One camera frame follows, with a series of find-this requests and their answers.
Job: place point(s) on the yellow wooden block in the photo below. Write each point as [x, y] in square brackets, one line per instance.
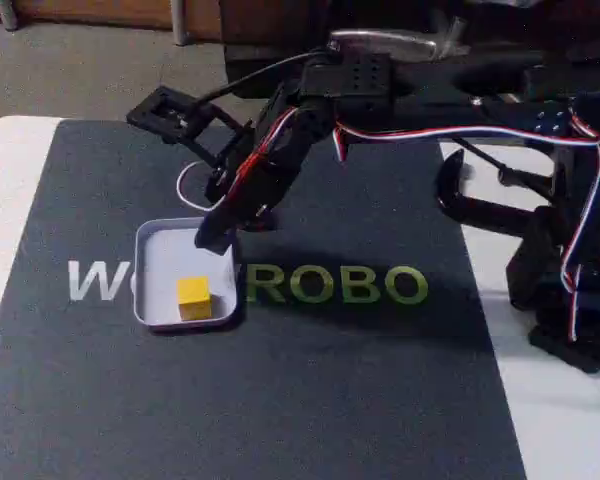
[195, 295]

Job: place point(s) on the dark mat with logo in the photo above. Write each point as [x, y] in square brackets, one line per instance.
[230, 400]

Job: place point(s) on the black camera mount frame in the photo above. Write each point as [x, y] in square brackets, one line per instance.
[152, 117]

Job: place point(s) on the dark brown box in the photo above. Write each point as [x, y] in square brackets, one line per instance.
[265, 30]

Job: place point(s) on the grey metal leg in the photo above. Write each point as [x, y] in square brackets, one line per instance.
[181, 25]
[9, 15]

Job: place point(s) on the white rounded tray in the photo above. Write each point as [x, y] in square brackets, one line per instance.
[170, 250]

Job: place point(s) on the brown wooden panel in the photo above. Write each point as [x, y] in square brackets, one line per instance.
[95, 10]

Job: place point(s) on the black table clamp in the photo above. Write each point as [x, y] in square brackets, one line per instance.
[485, 205]

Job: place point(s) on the chrome office chair base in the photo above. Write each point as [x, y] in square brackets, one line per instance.
[380, 42]

